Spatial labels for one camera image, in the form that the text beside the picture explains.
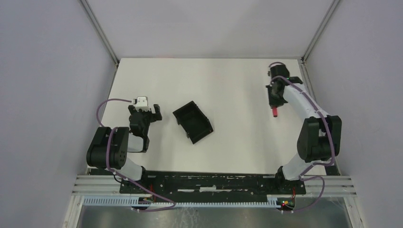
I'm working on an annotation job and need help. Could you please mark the red handled screwdriver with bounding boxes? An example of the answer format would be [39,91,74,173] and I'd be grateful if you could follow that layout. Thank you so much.
[271,107,278,118]

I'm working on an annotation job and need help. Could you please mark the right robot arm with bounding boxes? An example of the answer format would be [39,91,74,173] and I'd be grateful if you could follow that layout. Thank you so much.
[266,62,342,194]

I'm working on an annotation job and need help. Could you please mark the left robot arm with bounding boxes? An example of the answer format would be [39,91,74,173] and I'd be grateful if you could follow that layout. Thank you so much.
[86,104,162,194]

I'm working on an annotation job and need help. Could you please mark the black plastic bin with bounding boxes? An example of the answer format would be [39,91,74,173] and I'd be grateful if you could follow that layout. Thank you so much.
[173,101,214,144]

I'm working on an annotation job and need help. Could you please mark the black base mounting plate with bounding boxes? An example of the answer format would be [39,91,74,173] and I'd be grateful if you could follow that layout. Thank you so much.
[139,171,306,203]

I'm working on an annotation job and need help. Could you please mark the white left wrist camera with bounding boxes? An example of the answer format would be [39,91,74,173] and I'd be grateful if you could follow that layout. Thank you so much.
[132,96,151,112]

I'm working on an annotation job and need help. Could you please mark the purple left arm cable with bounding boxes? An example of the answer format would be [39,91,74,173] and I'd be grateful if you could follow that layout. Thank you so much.
[96,98,177,213]

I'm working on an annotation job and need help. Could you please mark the aluminium right side rail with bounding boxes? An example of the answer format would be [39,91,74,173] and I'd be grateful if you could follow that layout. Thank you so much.
[298,58,341,176]

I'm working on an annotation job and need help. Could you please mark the aluminium rail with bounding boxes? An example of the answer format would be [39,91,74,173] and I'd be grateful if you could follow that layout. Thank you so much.
[298,58,341,176]
[72,175,357,198]

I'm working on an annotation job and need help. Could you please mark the aluminium front rail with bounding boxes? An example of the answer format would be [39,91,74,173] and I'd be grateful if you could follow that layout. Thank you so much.
[72,175,357,198]

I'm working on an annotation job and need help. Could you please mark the white slotted cable duct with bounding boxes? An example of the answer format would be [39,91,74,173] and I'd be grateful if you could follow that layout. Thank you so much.
[83,196,280,209]

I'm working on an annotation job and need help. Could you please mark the aluminium right corner post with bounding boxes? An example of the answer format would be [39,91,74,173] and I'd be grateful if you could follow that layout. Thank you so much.
[301,0,342,63]

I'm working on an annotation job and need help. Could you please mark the aluminium corner post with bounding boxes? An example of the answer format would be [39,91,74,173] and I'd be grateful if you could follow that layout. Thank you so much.
[301,0,342,63]
[78,0,120,67]

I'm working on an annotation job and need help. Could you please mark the aluminium left corner post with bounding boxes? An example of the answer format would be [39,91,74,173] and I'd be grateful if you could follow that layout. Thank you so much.
[78,0,120,67]

